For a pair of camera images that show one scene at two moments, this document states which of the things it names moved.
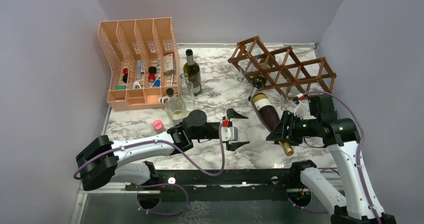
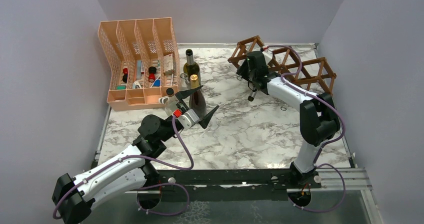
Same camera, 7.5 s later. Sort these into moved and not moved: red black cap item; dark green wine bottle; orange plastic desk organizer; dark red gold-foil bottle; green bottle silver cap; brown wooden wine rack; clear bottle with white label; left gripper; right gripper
Moved: dark red gold-foil bottle; right gripper; left gripper
Not moved: clear bottle with white label; dark green wine bottle; green bottle silver cap; orange plastic desk organizer; brown wooden wine rack; red black cap item
